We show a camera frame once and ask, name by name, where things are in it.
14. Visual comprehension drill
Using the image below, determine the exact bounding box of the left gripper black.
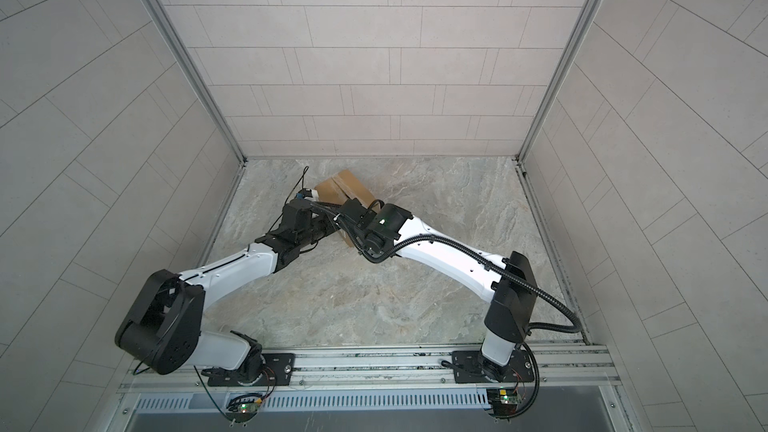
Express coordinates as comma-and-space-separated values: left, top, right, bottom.
294, 205, 346, 250

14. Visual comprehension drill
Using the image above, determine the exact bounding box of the brown cardboard express box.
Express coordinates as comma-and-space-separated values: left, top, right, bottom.
313, 170, 375, 218

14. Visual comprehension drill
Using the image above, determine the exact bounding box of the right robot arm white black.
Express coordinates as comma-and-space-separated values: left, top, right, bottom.
334, 199, 537, 369

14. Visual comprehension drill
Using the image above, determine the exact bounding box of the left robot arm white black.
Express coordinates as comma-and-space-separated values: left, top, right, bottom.
114, 199, 339, 385

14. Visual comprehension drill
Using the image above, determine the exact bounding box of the left green circuit board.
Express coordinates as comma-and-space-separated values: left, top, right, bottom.
227, 393, 265, 415

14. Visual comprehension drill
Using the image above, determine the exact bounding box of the green circuit board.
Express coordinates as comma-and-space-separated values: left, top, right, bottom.
227, 393, 265, 415
486, 389, 521, 418

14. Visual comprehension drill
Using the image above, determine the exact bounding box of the white ventilation grille strip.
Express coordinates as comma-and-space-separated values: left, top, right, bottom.
134, 388, 491, 414

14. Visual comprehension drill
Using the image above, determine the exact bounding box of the right green circuit board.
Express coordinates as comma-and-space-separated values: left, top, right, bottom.
486, 389, 521, 418

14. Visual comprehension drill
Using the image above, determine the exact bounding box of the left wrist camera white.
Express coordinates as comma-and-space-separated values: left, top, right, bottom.
295, 188, 319, 202

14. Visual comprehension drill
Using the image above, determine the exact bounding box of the black corrugated cable conduit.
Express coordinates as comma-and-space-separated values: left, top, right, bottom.
311, 199, 583, 420

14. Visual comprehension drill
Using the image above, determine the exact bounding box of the aluminium mounting rail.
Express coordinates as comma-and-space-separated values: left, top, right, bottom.
122, 344, 619, 394

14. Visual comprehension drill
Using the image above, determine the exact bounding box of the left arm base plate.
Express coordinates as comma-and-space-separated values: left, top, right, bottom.
201, 353, 296, 387

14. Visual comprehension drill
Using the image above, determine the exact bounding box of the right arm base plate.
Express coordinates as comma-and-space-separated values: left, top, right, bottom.
442, 349, 535, 384

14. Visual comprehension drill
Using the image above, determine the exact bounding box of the left aluminium corner post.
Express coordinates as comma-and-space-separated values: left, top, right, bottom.
141, 0, 247, 166

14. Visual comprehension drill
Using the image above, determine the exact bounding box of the aluminium corner post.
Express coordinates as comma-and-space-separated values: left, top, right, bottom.
517, 0, 602, 166
141, 0, 247, 166

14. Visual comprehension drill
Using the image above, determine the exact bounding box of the right aluminium corner post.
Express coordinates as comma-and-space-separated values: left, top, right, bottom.
517, 0, 602, 166

